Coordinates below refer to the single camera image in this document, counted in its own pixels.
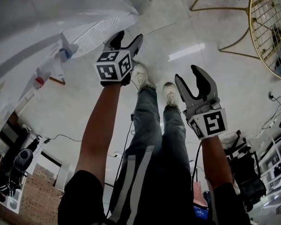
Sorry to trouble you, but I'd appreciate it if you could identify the black adapter cable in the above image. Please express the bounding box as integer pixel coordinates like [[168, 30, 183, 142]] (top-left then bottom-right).
[[44, 134, 82, 144], [262, 92, 281, 130]]

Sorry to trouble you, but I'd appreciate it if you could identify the pink cloth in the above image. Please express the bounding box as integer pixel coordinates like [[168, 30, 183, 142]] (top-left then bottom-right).
[[193, 181, 208, 207]]

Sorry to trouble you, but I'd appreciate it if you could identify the gold wire table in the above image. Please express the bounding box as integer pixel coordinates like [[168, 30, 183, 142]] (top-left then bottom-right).
[[190, 0, 281, 82]]

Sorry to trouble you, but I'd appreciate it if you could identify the person's leg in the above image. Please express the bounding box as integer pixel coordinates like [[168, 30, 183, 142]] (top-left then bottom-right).
[[107, 87, 163, 225], [163, 104, 195, 225]]

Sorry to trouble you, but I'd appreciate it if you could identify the person's right forearm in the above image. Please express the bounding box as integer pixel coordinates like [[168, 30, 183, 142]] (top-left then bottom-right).
[[201, 135, 234, 192]]

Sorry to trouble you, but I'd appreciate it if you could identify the person's right leg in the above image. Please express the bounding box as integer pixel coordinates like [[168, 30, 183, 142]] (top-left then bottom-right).
[[163, 104, 195, 225]]

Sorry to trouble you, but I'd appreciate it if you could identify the person's right white shoe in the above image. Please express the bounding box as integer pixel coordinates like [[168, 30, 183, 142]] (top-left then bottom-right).
[[163, 82, 180, 109]]

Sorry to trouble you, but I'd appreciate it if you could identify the person's black jacket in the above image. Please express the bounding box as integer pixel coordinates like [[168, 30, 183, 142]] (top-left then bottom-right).
[[58, 145, 251, 225]]

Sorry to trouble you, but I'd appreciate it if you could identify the person's left forearm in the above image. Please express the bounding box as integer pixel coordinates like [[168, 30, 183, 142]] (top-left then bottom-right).
[[74, 82, 122, 188]]

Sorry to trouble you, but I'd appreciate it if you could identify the blue screen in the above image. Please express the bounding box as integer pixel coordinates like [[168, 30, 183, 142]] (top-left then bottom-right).
[[193, 205, 209, 220]]

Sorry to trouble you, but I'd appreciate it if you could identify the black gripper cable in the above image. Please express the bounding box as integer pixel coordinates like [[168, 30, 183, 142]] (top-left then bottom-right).
[[191, 141, 203, 194]]

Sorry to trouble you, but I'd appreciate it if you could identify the white water dispenser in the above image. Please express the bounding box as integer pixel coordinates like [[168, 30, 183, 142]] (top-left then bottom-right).
[[0, 0, 140, 138]]

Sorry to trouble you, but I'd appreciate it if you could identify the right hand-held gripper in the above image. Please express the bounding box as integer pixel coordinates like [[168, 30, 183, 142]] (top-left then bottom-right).
[[174, 64, 228, 141]]

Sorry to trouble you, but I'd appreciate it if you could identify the person's left white shoe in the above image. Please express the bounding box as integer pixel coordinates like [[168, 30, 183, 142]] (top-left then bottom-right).
[[130, 61, 156, 92]]

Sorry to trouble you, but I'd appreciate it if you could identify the black equipment cart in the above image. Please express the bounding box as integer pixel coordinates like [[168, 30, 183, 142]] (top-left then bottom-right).
[[224, 129, 267, 212]]

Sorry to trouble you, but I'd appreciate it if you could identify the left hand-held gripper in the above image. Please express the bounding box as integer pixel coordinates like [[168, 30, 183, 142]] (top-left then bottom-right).
[[93, 30, 144, 87]]

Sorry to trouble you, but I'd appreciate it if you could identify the person's left leg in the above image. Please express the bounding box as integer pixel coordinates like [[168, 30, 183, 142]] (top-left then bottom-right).
[[107, 87, 163, 225]]

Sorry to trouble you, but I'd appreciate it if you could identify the person's white shoe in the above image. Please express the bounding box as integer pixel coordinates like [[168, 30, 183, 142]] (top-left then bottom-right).
[[163, 82, 180, 109], [130, 61, 156, 92]]

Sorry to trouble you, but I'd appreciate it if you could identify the brick patterned panel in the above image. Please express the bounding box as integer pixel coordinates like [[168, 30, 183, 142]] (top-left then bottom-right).
[[18, 162, 64, 225]]

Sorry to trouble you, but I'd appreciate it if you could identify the black round stool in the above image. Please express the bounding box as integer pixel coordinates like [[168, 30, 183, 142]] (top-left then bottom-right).
[[14, 148, 34, 171]]

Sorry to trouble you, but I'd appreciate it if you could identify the white shelf unit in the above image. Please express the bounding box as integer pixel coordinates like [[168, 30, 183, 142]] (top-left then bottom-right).
[[257, 125, 281, 217]]

